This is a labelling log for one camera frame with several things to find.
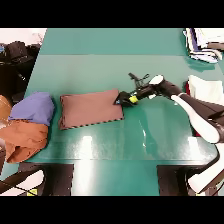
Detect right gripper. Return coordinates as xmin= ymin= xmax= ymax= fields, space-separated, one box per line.
xmin=114 ymin=89 xmax=140 ymax=108

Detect brown shirt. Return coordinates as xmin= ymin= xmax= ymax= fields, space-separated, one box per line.
xmin=58 ymin=88 xmax=125 ymax=131

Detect red garment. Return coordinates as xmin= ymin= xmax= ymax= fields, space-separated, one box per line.
xmin=184 ymin=81 xmax=191 ymax=98

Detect white garment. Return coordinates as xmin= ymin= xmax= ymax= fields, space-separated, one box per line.
xmin=187 ymin=74 xmax=224 ymax=108

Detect blue garment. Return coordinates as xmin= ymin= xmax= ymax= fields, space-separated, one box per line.
xmin=8 ymin=91 xmax=56 ymax=127

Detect heap of clothes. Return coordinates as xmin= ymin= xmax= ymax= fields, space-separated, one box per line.
xmin=182 ymin=27 xmax=224 ymax=65

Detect orange garment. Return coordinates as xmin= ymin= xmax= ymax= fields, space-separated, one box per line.
xmin=0 ymin=118 xmax=50 ymax=165

